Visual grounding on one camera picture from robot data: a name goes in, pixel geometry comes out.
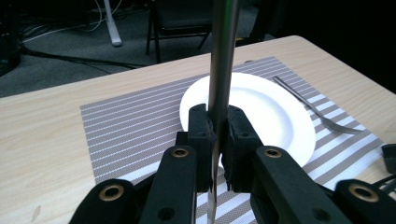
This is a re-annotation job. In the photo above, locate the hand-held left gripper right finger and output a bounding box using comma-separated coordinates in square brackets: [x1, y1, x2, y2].
[221, 105, 353, 224]

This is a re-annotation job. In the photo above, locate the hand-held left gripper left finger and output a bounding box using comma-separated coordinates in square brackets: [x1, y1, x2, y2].
[138, 103, 218, 224]

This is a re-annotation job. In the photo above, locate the metal fork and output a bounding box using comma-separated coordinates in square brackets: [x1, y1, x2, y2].
[273, 76, 363, 135]

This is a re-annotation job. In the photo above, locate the metal table knife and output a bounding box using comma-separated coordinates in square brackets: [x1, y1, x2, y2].
[205, 0, 241, 224]

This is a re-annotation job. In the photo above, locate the white round plate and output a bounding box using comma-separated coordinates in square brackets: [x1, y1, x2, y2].
[179, 72, 317, 169]

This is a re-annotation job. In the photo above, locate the grey striped placemat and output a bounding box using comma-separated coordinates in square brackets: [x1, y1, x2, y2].
[79, 55, 386, 224]

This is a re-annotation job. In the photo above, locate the black folding chair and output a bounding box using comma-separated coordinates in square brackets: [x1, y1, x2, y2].
[145, 0, 219, 63]

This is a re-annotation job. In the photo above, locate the dark equipment case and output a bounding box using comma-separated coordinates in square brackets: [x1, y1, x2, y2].
[0, 17, 23, 77]

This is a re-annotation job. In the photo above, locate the white desk frame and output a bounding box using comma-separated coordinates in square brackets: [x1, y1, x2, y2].
[102, 0, 123, 48]

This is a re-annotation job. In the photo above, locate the black floor cable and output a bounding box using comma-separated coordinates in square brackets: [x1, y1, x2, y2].
[20, 48, 143, 71]

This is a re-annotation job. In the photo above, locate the white floor cable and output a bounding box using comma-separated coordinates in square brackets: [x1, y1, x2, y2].
[22, 0, 122, 43]

